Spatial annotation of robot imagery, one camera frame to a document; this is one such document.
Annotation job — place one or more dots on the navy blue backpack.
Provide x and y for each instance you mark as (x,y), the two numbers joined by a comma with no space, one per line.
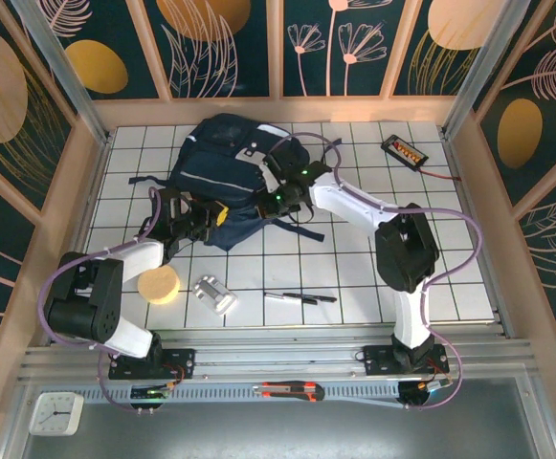
(215,162)

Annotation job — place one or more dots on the silver black pen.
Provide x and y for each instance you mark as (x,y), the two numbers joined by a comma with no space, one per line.
(273,296)

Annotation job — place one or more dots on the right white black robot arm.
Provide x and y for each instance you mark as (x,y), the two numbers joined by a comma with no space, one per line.
(406,253)

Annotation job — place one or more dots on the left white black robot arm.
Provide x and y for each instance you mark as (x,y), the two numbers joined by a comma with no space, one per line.
(86,306)

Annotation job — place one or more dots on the round yellow sponge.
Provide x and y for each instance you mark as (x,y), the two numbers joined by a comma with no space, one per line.
(159,286)

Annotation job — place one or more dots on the silver metal clip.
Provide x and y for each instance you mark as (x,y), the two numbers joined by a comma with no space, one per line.
(215,295)

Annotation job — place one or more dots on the black charger board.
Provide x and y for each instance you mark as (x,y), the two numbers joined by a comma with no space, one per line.
(404,149)

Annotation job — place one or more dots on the black controller board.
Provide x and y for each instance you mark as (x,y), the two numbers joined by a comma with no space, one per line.
(414,394)
(146,393)

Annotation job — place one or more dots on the orange black utility knife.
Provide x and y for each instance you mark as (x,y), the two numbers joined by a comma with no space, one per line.
(292,389)

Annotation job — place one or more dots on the white square clock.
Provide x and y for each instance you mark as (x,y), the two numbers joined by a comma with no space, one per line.
(56,413)

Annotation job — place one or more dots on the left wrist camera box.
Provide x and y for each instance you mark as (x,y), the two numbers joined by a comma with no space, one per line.
(180,205)

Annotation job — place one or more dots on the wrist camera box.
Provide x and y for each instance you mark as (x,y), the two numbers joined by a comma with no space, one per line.
(180,205)
(269,179)

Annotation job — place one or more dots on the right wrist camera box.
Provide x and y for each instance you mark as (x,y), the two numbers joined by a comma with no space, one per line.
(269,179)

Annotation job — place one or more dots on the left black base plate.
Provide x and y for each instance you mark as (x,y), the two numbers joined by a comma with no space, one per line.
(182,363)

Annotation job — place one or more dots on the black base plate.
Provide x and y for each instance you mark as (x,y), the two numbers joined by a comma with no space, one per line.
(182,363)
(378,361)

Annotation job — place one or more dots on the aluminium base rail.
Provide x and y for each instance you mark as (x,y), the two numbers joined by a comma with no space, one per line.
(282,356)

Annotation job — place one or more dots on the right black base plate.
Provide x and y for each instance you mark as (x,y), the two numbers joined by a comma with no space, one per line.
(378,361)

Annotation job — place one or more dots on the aluminium frame post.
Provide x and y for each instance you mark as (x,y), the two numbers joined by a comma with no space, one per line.
(62,67)
(483,62)

